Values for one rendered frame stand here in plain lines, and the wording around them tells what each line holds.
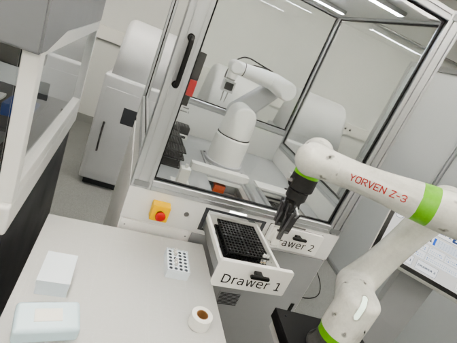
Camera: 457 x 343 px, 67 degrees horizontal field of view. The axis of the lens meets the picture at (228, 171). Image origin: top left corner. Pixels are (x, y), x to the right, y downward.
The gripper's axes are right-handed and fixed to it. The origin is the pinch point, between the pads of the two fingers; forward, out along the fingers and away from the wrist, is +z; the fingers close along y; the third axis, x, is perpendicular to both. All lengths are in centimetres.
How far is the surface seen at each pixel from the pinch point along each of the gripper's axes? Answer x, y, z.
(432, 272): 83, 1, 0
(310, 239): 31.9, -21.5, 9.4
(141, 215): -46, -23, 17
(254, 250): -3.8, -3.4, 10.0
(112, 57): -88, -349, 6
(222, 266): -20.2, 10.6, 9.9
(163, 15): -46, -345, -60
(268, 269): -3.6, 10.6, 7.6
